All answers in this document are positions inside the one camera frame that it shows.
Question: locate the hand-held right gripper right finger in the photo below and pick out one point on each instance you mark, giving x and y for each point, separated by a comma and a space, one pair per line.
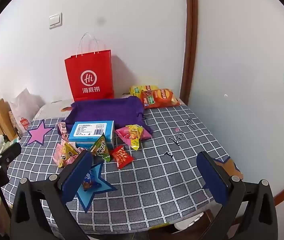
212, 177

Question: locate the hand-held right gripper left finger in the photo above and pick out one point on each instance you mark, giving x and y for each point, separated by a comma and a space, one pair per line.
75, 177

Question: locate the green snack packet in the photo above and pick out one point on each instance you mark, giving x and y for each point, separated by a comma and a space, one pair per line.
101, 150

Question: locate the pink striped snack packet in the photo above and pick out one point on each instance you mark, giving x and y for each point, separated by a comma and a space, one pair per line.
63, 131

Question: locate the red snack packet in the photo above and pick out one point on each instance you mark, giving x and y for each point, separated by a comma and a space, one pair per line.
121, 157

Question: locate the pink and yellow snack packet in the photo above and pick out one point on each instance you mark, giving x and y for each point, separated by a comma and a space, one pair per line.
125, 135

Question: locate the blue snack packet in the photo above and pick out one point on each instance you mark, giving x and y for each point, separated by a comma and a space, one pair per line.
88, 178

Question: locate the orange paper star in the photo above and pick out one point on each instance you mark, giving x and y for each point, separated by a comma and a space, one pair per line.
232, 166

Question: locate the blue paper star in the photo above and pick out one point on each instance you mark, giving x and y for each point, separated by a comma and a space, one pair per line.
99, 187

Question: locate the light pink snack packet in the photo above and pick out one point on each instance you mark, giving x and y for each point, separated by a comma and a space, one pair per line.
57, 156

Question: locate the grey checked tablecloth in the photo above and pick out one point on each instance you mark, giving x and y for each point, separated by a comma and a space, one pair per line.
169, 180

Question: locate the blue tissue box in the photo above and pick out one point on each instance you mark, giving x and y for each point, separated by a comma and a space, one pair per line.
89, 130

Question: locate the white plastic bag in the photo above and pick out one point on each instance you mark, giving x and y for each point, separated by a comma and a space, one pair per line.
27, 102

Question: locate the purple cloth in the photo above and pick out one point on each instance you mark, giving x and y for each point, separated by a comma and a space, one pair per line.
107, 110

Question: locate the orange chip bag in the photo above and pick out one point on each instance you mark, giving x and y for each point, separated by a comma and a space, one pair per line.
159, 98

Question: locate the red paper bag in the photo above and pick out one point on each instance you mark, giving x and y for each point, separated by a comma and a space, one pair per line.
89, 80

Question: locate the yellow chip bag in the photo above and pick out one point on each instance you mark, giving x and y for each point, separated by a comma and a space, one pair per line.
135, 90

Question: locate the brown wooden door frame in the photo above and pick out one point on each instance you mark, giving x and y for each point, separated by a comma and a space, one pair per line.
189, 42

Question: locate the white light switch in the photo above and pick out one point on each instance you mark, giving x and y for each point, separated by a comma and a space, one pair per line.
55, 20

